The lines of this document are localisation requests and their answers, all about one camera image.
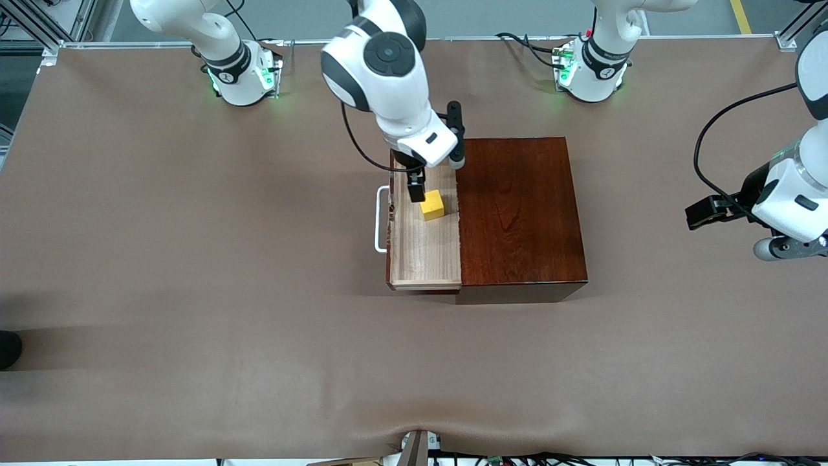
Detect brown table mat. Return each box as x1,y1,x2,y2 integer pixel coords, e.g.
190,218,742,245
0,38,828,461

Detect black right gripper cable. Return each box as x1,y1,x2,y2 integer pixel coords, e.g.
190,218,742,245
341,100,405,174

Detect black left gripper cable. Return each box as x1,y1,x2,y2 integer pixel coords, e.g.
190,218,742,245
693,83,800,221

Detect black left arm base cables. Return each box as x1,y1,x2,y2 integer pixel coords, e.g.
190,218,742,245
495,29,583,71

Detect black round object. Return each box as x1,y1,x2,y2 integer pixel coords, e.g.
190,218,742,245
0,330,23,371

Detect yellow cube block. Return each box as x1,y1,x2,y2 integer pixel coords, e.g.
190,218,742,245
420,190,446,222

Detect aluminium frame post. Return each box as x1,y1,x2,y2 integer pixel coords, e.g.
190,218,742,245
0,0,98,56
775,10,819,51

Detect black right arm base cable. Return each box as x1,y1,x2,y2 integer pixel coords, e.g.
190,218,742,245
223,0,276,43

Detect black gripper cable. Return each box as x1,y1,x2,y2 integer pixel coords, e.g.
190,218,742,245
341,100,405,174
693,83,800,221

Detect dark brown wooden cabinet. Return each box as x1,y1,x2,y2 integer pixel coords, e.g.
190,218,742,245
453,136,589,305

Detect light wood drawer white handle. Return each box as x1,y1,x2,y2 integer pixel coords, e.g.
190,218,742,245
374,150,463,292

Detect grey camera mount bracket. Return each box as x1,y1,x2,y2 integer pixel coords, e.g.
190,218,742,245
396,429,442,466

